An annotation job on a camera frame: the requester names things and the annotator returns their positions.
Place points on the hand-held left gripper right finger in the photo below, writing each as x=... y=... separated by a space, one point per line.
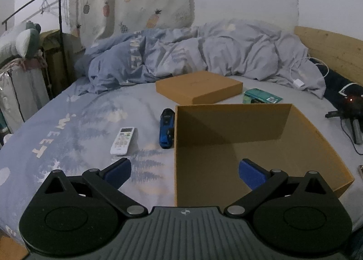
x=249 y=175

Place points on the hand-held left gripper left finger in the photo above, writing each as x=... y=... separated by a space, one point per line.
x=119 y=170

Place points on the brown cardboard box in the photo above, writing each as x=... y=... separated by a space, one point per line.
x=215 y=141

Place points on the green packet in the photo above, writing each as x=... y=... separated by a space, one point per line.
x=263 y=96

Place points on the brown cardboard box lid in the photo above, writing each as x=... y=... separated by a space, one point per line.
x=198 y=85

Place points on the white remote control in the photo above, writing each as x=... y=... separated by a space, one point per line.
x=122 y=141

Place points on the printed blue bed sheet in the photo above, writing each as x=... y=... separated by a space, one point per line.
x=71 y=135

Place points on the blue and black toy car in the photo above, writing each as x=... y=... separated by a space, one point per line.
x=166 y=132

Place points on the white charger adapter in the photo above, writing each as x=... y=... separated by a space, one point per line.
x=299 y=84

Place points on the black tripod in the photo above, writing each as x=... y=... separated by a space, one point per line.
x=357 y=129

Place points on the fabric storage box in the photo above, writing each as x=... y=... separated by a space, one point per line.
x=25 y=92

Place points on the navy printed cloth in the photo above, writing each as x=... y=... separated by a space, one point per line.
x=337 y=84

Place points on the grey-blue duvet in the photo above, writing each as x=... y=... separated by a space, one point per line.
x=227 y=50

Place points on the brown wooden cabinet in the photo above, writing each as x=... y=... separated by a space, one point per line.
x=72 y=50

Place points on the wooden headboard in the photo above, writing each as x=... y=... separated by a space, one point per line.
x=334 y=47

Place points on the white and green pillow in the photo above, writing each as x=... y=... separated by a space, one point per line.
x=27 y=40

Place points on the black metal clothes rack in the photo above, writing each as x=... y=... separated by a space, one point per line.
x=60 y=7

